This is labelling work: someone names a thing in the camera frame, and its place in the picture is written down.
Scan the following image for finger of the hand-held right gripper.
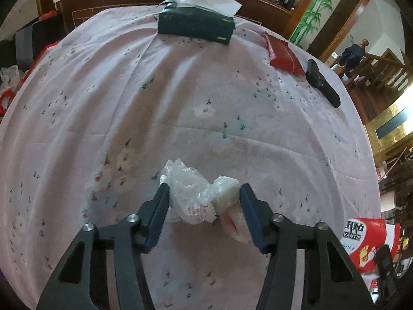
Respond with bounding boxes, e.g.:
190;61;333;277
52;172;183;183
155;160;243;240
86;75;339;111
376;245;398;301

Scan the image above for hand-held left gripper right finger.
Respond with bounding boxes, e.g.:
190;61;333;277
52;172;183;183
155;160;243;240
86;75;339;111
239;183;375;310

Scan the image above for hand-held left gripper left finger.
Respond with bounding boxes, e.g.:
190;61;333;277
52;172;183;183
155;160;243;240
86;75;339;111
36;183;170;310

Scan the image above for clear plastic wrapper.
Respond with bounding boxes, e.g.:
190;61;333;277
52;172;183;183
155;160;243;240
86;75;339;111
211;176;254;244

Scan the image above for red white printed packet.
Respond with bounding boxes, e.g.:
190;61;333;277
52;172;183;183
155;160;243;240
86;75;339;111
339;218;402;276

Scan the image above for gold pillar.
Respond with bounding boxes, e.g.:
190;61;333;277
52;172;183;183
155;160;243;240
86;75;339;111
364;102;413;159

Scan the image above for black handheld device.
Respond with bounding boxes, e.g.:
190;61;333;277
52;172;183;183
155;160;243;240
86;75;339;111
305;59;341;108

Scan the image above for red pouch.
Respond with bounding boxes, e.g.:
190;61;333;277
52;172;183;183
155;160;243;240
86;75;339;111
263;32;305;75

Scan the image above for dark jacket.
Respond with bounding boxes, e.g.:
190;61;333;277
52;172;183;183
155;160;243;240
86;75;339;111
341;43;367;78

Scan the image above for dark green tissue box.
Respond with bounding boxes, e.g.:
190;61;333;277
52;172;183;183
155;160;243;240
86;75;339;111
157;0;243;46

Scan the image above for white red plastic bag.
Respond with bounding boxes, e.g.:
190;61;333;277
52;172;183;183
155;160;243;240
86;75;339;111
0;65;25;113

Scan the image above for wooden stair railing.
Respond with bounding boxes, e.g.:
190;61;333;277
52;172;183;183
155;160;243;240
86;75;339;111
334;39;413;94

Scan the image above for dark chair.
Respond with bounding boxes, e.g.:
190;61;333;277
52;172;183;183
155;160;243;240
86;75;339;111
14;16;63;68

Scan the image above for wooden cabinet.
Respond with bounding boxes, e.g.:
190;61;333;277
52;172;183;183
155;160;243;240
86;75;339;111
53;0;320;39

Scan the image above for green bamboo wall decal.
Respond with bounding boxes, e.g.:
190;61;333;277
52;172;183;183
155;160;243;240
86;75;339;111
289;0;343;47

